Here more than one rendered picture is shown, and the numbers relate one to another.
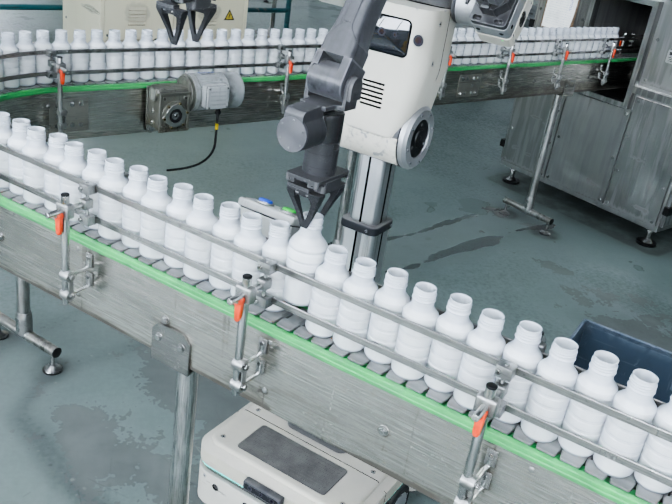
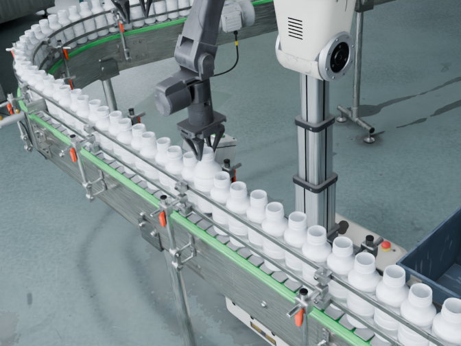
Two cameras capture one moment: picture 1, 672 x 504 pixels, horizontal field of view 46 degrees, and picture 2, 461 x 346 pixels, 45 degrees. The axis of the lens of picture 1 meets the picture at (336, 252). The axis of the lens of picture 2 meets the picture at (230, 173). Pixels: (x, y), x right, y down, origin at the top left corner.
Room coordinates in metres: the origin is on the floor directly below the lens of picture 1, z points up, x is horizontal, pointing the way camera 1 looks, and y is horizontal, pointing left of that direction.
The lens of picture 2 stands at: (0.24, -0.43, 1.91)
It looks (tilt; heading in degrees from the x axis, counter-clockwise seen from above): 34 degrees down; 23
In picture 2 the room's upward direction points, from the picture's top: 6 degrees counter-clockwise
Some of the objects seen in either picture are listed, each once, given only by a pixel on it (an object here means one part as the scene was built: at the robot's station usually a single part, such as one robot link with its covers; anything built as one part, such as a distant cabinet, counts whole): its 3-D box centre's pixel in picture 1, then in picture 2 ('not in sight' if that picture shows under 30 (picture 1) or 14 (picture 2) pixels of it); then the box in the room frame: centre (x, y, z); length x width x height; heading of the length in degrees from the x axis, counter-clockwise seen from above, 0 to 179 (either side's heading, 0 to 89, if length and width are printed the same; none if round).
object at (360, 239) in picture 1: (356, 284); (315, 165); (1.93, -0.07, 0.74); 0.11 x 0.11 x 0.40; 61
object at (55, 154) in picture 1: (58, 172); (81, 114); (1.56, 0.61, 1.08); 0.06 x 0.06 x 0.17
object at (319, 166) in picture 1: (320, 160); (200, 112); (1.26, 0.05, 1.31); 0.10 x 0.07 x 0.07; 151
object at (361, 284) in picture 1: (357, 304); (240, 213); (1.19, -0.05, 1.08); 0.06 x 0.06 x 0.17
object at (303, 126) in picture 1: (316, 110); (182, 81); (1.22, 0.07, 1.40); 0.12 x 0.09 x 0.12; 151
